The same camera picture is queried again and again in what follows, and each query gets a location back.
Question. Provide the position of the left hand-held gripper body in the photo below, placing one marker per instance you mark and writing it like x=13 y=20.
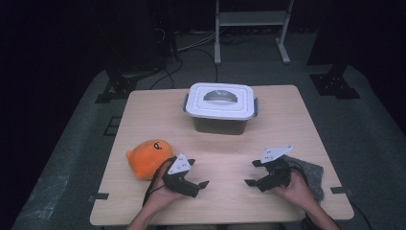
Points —
x=178 y=183

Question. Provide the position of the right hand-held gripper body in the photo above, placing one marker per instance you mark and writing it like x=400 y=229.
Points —
x=277 y=175

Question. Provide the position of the grey fluffy cloth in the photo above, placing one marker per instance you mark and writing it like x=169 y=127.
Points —
x=314 y=175

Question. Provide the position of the orange plush toy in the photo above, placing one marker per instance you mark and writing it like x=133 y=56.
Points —
x=148 y=158

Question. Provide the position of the grey transparent storage box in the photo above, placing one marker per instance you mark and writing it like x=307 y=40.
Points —
x=220 y=126

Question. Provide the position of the white box lid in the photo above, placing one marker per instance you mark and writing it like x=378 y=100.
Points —
x=204 y=110

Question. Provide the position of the person's left hand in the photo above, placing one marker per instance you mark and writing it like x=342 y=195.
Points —
x=159 y=195

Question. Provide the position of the person's right hand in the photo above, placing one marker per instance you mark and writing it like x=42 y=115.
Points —
x=298 y=191

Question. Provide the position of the black tape strip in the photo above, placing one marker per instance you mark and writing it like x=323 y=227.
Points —
x=340 y=190
x=100 y=196

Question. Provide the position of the black stand base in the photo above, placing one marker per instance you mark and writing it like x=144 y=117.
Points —
x=116 y=87
x=333 y=84

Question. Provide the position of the dark metal stand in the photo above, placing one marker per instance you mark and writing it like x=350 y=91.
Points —
x=166 y=32

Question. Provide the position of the white metal stand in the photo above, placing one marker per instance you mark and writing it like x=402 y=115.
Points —
x=252 y=18

